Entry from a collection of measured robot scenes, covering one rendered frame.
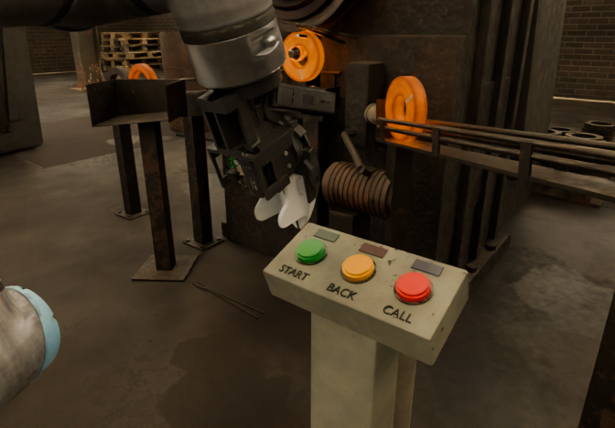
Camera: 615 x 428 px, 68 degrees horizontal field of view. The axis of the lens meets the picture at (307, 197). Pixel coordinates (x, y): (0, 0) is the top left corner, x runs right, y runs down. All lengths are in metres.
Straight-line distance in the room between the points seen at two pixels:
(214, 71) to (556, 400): 1.21
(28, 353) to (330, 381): 0.46
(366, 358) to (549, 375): 0.95
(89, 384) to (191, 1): 1.17
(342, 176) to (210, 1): 0.90
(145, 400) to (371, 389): 0.82
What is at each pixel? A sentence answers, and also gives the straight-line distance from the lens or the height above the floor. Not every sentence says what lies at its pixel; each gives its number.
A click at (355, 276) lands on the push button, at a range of 0.57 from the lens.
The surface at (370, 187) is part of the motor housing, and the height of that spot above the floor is 0.50.
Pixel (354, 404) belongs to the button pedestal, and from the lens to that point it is 0.65.
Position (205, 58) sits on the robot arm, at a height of 0.86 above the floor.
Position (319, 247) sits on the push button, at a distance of 0.61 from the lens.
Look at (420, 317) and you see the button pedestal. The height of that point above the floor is 0.59.
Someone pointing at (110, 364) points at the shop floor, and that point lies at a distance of 1.47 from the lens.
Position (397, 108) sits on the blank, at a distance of 1.18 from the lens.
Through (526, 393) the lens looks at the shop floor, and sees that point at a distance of 1.40.
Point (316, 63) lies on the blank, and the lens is 1.46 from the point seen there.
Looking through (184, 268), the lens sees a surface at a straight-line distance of 1.87.
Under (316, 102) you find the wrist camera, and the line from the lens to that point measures 0.52.
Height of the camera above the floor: 0.88
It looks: 20 degrees down
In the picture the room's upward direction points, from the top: straight up
